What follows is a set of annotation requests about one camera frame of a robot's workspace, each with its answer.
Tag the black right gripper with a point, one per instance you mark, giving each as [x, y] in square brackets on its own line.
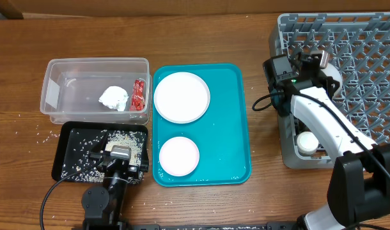
[325, 80]

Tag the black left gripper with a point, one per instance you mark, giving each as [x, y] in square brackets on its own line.
[96, 153]

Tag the grey small bowl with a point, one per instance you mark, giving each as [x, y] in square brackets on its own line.
[332, 71]

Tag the white tissue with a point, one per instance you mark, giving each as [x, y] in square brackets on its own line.
[114, 97]

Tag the red foil wrapper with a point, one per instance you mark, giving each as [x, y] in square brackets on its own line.
[137, 98]

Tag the white cup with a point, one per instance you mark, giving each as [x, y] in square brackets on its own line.
[307, 143]

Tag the pink small bowl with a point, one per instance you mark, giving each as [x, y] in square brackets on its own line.
[179, 156]

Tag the white round plate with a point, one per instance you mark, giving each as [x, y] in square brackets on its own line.
[182, 97]

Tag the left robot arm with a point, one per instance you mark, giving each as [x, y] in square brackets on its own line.
[102, 204]

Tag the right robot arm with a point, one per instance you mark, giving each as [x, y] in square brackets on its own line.
[359, 189]

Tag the grey dishwasher rack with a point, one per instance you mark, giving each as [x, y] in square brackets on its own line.
[359, 45]

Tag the black rectangular tray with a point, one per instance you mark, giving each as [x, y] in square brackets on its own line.
[77, 139]

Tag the clear plastic bin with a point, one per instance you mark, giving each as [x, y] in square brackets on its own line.
[72, 86]

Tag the teal plastic tray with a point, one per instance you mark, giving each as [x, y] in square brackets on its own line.
[221, 134]

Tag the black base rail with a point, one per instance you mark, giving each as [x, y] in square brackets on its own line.
[266, 226]

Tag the cardboard wall panel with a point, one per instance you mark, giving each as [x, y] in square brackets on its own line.
[16, 9]

